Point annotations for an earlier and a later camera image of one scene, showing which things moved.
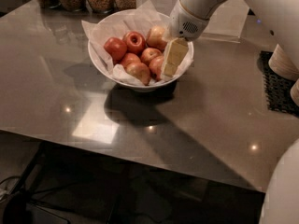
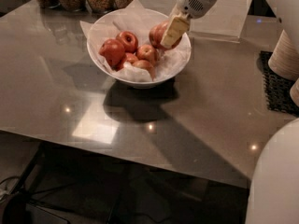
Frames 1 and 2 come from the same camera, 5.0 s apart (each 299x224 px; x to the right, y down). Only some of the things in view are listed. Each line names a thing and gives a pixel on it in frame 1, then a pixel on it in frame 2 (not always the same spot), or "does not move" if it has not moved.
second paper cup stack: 294,91 does not move
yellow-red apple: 139,71 → 144,63
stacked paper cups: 282,64 does not move
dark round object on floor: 17,211 does not move
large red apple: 156,66 → 156,35
